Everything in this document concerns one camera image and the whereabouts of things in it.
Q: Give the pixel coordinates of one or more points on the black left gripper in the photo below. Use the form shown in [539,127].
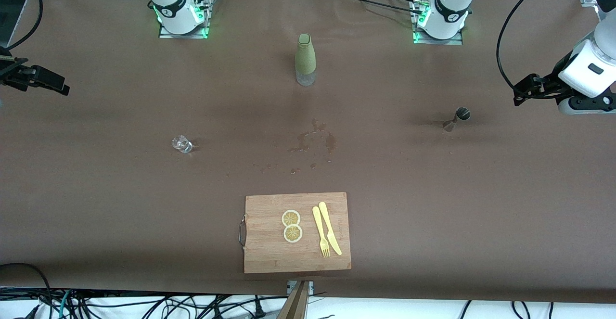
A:
[548,84]

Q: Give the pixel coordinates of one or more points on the steel jigger measuring cup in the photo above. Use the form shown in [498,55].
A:
[459,115]

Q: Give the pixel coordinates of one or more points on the clear glass beaker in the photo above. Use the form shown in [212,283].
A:
[182,144]

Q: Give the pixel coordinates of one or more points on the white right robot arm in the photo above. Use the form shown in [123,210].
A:
[168,1]

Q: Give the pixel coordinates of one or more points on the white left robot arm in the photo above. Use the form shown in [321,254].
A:
[589,66]

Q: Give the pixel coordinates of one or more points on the brown table cover sheet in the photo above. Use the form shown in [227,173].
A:
[96,213]

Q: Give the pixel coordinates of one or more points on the green sleeved clear bottle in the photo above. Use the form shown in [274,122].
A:
[305,54]

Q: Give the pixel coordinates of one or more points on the yellow plastic knife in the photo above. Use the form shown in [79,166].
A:
[329,227]

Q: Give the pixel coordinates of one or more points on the yellow plastic fork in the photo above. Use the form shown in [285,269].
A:
[320,232]

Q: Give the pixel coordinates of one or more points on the lemon slice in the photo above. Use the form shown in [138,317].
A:
[292,234]
[290,218]

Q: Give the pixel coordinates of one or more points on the wooden cutting board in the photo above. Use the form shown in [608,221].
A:
[269,251]

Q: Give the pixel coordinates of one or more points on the wooden beam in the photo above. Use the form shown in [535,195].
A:
[296,304]

